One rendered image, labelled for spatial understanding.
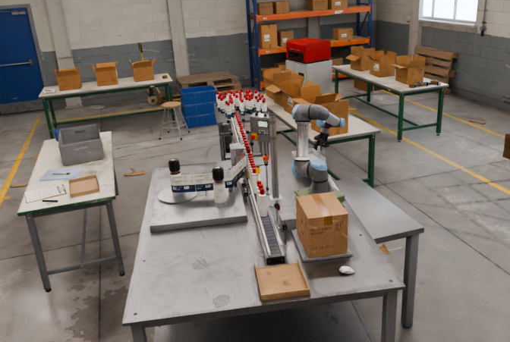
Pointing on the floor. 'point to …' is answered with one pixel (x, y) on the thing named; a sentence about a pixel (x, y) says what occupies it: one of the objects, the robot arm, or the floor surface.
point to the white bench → (108, 190)
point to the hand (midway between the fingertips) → (318, 154)
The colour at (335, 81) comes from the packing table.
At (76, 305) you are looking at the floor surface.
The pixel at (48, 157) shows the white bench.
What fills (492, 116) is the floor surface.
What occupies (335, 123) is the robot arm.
